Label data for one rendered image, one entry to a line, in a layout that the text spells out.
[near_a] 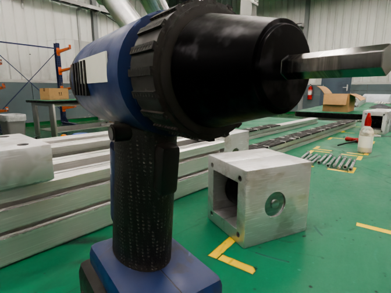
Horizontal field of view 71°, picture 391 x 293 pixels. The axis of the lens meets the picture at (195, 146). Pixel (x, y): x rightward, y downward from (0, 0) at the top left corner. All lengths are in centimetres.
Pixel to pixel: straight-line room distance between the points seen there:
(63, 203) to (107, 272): 17
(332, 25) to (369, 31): 123
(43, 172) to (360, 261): 36
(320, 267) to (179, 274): 19
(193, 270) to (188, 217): 22
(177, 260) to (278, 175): 18
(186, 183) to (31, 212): 24
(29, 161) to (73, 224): 10
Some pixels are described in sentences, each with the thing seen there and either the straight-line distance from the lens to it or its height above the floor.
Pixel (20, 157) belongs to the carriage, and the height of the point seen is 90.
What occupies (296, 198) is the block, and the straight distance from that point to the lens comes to 37.
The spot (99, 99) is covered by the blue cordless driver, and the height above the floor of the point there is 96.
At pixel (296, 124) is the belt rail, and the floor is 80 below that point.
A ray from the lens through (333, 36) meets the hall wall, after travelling 1179.
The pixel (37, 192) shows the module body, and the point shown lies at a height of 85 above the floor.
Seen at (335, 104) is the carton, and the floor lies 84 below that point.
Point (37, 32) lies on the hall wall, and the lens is 891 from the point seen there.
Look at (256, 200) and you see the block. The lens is 33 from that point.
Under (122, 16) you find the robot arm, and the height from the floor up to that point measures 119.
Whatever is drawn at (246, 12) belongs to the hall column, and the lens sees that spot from 726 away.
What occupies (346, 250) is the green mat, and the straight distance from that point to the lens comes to 38.
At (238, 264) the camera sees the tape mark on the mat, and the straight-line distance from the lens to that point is 32.
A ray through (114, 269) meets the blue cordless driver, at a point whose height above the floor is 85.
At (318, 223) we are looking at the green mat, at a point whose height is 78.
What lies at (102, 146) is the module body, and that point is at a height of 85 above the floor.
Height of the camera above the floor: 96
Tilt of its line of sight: 12 degrees down
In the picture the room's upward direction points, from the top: straight up
